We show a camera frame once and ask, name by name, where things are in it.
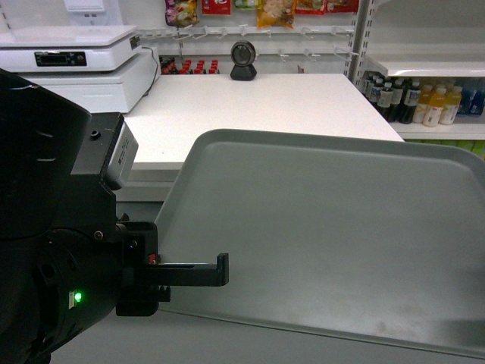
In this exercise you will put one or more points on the black barcode scanner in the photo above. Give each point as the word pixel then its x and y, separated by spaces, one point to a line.
pixel 243 55

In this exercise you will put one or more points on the white lower drinks shelf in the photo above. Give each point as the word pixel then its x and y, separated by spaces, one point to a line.
pixel 462 129

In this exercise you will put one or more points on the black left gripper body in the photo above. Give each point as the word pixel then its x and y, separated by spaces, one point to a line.
pixel 139 242

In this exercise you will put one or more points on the white peg hook rack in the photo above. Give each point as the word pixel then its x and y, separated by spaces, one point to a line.
pixel 310 42

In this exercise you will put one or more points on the grey-silver rectangular tray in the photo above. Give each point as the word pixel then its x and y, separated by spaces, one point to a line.
pixel 372 240

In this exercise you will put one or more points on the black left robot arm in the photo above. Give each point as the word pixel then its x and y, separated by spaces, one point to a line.
pixel 68 259

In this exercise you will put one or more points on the dark soy drink bottle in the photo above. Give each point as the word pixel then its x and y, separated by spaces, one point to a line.
pixel 384 102

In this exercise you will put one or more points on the yellow orange drink bottle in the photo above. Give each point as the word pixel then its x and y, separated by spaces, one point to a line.
pixel 435 108

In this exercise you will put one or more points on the yellow white fungus packet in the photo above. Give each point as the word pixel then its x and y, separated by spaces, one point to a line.
pixel 276 13

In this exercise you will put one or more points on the purple fish seasoning packet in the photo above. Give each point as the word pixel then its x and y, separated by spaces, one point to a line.
pixel 181 13

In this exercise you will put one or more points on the white checkout scale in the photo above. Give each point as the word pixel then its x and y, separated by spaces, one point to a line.
pixel 68 48

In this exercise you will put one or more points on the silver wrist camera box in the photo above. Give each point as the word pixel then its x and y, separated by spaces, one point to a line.
pixel 121 163

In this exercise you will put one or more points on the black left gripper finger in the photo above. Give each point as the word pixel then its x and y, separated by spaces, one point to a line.
pixel 179 274

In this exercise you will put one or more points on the red seasoning packet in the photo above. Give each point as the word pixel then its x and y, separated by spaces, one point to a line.
pixel 216 7

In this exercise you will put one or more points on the white cash register base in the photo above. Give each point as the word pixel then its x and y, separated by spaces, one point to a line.
pixel 113 91

